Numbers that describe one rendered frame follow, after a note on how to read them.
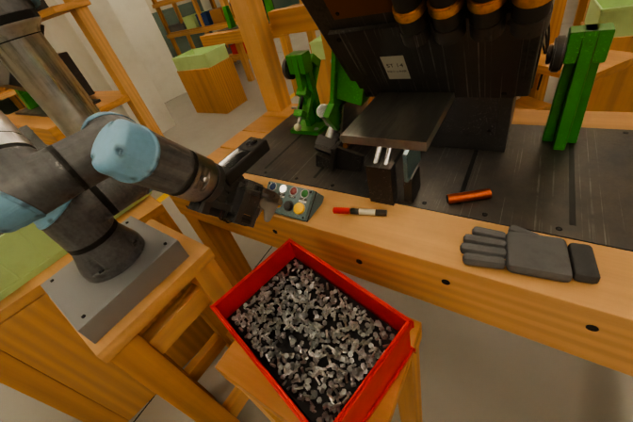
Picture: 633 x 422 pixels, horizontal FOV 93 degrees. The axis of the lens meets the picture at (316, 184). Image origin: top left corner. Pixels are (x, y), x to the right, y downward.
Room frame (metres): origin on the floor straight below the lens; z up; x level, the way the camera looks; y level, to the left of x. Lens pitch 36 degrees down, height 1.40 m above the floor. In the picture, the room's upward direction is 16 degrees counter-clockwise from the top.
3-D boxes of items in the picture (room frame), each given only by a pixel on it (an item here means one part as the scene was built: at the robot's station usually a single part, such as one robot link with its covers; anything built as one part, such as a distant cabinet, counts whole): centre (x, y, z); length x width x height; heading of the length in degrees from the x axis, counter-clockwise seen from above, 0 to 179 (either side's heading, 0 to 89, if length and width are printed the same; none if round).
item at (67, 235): (0.61, 0.55, 1.08); 0.13 x 0.12 x 0.14; 130
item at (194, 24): (7.12, 1.19, 1.13); 2.48 x 0.54 x 2.27; 51
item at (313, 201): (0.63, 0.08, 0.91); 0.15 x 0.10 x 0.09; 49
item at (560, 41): (0.62, -0.59, 1.12); 0.08 x 0.03 x 0.08; 139
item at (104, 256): (0.61, 0.55, 0.96); 0.15 x 0.15 x 0.10
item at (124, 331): (0.61, 0.55, 0.83); 0.32 x 0.32 x 0.04; 47
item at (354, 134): (0.61, -0.26, 1.11); 0.39 x 0.16 x 0.03; 139
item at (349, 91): (0.73, -0.17, 1.17); 0.13 x 0.12 x 0.20; 49
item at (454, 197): (0.48, -0.32, 0.91); 0.09 x 0.02 x 0.02; 79
